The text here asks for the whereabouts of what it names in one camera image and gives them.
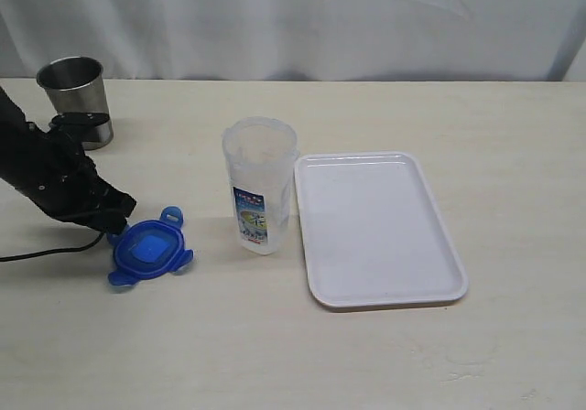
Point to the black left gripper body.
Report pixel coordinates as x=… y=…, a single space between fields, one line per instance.
x=64 y=183

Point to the stainless steel cup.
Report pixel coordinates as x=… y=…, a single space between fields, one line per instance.
x=75 y=84

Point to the blue plastic lid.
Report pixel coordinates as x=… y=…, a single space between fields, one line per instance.
x=150 y=249

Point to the clear plastic container with label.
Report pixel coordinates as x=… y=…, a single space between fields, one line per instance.
x=260 y=154

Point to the white backdrop curtain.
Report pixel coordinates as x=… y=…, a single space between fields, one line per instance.
x=305 y=40

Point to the white rectangular plastic tray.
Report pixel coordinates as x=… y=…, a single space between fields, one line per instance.
x=372 y=233

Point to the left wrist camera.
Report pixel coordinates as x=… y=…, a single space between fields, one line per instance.
x=80 y=119

